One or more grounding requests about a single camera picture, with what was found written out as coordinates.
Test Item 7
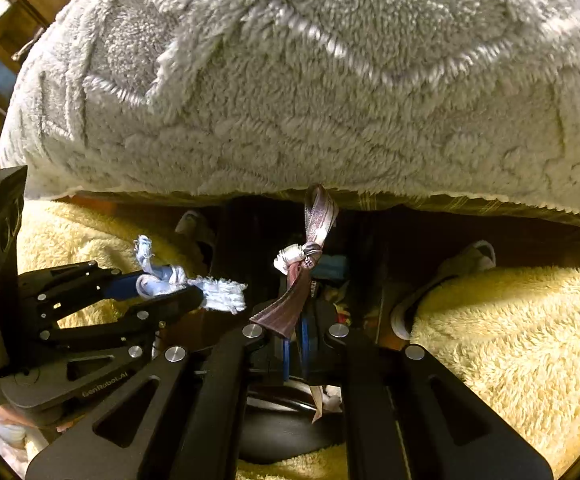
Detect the grey fluffy blanket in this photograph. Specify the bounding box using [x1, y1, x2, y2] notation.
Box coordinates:
[0, 0, 580, 222]

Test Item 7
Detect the blue white cloth scrap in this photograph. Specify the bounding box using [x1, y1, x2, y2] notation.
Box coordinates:
[134, 235, 247, 315]

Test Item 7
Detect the yellow fluffy rug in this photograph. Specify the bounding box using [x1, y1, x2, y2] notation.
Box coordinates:
[17, 200, 580, 479]

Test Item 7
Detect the purple ribbon bow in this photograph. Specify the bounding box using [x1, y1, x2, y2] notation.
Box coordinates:
[251, 185, 339, 422]

